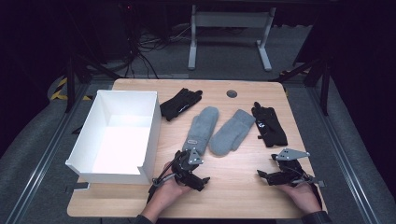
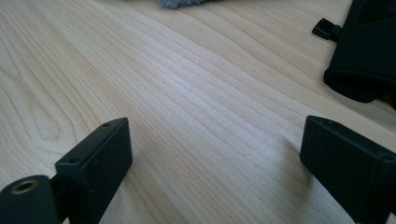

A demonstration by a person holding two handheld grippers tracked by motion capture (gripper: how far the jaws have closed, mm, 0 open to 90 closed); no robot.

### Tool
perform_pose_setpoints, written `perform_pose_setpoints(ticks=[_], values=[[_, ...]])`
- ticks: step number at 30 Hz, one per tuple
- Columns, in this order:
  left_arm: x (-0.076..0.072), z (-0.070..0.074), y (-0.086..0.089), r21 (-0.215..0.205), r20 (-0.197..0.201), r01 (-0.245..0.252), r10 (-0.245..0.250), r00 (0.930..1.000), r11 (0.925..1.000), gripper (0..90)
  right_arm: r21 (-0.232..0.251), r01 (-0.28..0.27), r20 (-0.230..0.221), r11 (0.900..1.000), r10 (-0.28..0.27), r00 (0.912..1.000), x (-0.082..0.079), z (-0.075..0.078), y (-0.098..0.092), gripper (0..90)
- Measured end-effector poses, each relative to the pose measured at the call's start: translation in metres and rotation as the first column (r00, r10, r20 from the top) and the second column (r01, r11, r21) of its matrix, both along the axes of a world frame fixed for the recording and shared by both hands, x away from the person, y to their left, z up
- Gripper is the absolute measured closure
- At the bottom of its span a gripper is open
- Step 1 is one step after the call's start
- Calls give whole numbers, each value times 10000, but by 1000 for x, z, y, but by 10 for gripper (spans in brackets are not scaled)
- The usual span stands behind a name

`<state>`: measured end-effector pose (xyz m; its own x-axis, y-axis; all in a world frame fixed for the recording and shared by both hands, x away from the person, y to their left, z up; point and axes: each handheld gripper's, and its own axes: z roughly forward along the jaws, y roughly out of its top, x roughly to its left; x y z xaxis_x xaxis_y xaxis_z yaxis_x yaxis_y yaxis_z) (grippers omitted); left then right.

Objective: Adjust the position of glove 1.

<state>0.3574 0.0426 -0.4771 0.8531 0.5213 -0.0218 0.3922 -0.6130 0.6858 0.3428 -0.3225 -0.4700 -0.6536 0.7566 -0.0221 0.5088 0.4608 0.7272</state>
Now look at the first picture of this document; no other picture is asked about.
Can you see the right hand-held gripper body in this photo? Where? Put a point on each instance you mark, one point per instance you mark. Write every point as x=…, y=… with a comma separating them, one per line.
x=291, y=172

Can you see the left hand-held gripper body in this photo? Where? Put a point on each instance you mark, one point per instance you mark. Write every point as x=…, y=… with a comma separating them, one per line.
x=185, y=165

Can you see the black glove with buckle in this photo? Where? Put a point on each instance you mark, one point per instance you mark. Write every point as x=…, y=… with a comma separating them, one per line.
x=271, y=127

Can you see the person's right hand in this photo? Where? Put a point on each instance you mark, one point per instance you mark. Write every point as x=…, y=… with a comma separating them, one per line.
x=303, y=197

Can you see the person's left hand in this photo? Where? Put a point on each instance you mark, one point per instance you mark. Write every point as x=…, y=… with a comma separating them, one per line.
x=166, y=196

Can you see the grey mitten with label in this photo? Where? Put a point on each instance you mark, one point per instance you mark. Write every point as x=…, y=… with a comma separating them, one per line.
x=202, y=127

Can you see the plain grey mitten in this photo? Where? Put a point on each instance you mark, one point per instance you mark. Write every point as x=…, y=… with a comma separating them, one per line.
x=230, y=133

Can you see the white open box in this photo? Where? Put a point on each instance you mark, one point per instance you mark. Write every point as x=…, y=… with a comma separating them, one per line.
x=118, y=140

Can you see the black metal stand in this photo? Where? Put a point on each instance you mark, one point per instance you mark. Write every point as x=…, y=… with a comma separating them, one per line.
x=325, y=84
x=70, y=81

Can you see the yellow black hazard tape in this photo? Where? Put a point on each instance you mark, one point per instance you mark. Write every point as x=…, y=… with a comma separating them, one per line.
x=60, y=84

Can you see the grey metal floor rail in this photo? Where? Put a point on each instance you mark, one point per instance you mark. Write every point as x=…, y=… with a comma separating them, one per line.
x=342, y=155
x=46, y=155

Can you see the white metal desk frame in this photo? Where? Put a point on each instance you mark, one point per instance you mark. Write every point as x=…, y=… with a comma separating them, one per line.
x=230, y=19

